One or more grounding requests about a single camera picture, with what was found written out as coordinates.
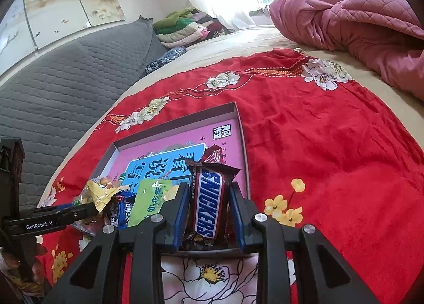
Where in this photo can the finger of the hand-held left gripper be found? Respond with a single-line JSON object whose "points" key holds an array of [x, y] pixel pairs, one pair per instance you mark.
{"points": [[59, 218]]}

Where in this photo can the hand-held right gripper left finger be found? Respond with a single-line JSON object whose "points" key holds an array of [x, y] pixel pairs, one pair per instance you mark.
{"points": [[180, 214]]}

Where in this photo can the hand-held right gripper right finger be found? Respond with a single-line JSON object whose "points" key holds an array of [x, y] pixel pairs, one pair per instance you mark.
{"points": [[237, 214]]}

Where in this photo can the brown chocolate bar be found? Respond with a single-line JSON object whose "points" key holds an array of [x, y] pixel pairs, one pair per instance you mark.
{"points": [[208, 198]]}

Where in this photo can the green snack packet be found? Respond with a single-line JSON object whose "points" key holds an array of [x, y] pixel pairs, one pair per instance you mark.
{"points": [[149, 201]]}

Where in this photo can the long yellow snack packet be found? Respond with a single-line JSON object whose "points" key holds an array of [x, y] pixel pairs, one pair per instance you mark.
{"points": [[99, 194]]}

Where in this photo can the yellow puffed snack packet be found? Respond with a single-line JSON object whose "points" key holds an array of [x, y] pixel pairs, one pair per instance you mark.
{"points": [[104, 182]]}

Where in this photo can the blue cookie packet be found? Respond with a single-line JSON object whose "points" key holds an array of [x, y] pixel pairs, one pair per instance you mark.
{"points": [[122, 211]]}

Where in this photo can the red candy packet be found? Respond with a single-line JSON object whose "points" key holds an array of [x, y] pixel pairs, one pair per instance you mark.
{"points": [[213, 155]]}

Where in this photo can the shallow grey cardboard box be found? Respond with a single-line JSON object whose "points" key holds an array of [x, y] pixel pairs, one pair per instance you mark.
{"points": [[241, 145]]}

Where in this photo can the pink book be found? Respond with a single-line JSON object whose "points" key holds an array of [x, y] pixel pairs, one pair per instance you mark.
{"points": [[218, 138]]}

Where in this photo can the grey quilted headboard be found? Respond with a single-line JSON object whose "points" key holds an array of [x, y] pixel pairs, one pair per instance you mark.
{"points": [[66, 92]]}

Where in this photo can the red floral blanket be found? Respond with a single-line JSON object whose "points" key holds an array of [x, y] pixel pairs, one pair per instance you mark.
{"points": [[314, 141]]}

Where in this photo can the blue patterned cloth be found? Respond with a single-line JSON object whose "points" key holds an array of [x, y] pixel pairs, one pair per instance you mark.
{"points": [[165, 58]]}

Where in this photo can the beige bed sheet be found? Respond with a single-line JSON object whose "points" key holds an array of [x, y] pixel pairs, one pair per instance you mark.
{"points": [[232, 45]]}

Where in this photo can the pile of folded clothes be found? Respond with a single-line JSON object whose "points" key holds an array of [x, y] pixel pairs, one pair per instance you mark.
{"points": [[185, 29]]}

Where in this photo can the pink quilt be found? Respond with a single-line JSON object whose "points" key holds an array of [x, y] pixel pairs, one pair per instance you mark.
{"points": [[347, 25]]}

